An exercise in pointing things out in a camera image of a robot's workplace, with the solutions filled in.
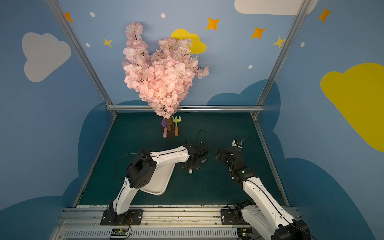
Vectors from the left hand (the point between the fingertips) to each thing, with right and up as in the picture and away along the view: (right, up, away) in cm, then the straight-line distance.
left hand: (194, 165), depth 92 cm
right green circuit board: (+25, -29, -19) cm, 43 cm away
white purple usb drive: (-3, -3, -2) cm, 4 cm away
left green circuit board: (-37, -27, -21) cm, 50 cm away
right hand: (+19, +10, -8) cm, 23 cm away
